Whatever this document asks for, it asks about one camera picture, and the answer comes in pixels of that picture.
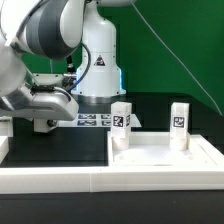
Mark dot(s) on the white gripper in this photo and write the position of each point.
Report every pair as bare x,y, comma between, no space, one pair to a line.
42,98

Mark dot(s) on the white square tabletop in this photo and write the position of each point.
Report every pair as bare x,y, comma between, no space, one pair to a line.
153,149

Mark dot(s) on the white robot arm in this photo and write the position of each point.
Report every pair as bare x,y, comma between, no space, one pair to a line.
48,28

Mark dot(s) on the white marker sheet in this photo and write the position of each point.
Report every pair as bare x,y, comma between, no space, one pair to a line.
101,120

